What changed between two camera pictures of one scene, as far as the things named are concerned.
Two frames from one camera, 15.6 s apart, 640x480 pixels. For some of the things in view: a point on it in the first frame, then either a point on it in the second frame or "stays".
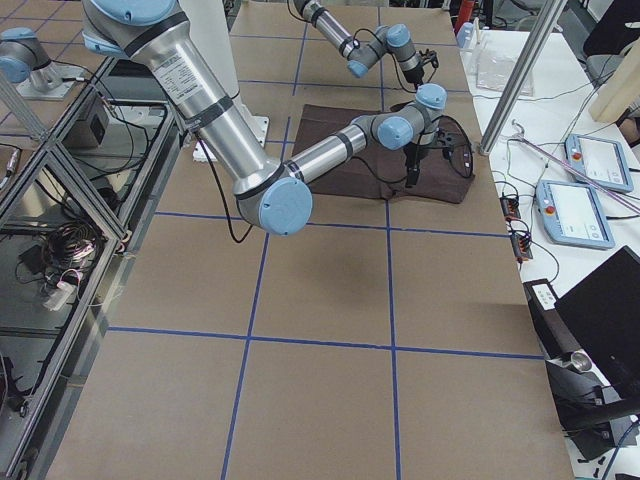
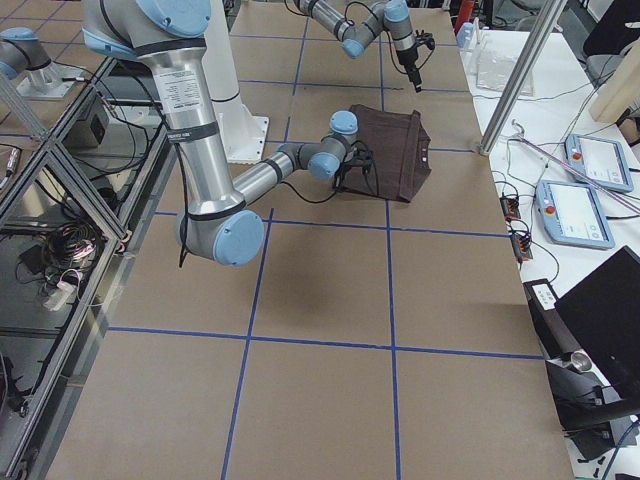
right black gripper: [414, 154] → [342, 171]
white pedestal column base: [209, 21] stays
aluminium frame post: [522, 76] stays
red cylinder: [464, 13] stays
